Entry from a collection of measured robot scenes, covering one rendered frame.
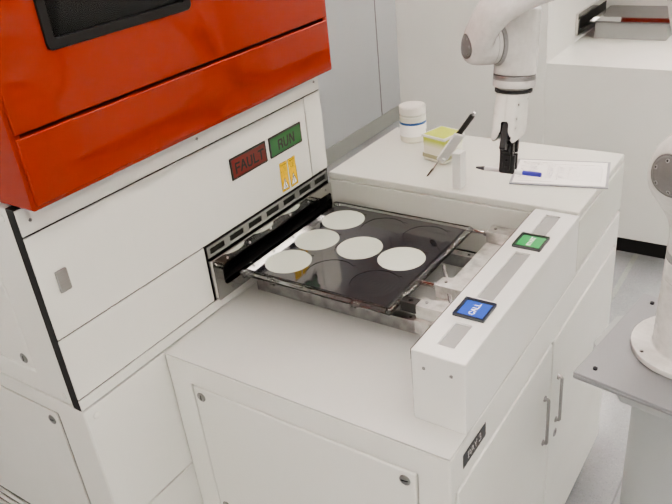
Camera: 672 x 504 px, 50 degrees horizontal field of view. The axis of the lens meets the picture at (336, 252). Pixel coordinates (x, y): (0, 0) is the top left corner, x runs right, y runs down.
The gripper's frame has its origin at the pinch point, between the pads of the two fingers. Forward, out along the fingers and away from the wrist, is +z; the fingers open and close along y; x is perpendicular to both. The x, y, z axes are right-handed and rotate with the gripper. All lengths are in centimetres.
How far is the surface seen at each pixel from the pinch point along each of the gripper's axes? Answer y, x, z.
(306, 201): 6.2, -46.2, 13.3
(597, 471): -38, 22, 101
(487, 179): -10.3, -7.3, 7.6
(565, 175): -16.1, 8.9, 6.3
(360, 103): -268, -170, 52
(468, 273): 16.5, -2.1, 19.1
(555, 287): 13.5, 14.7, 20.1
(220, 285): 38, -49, 22
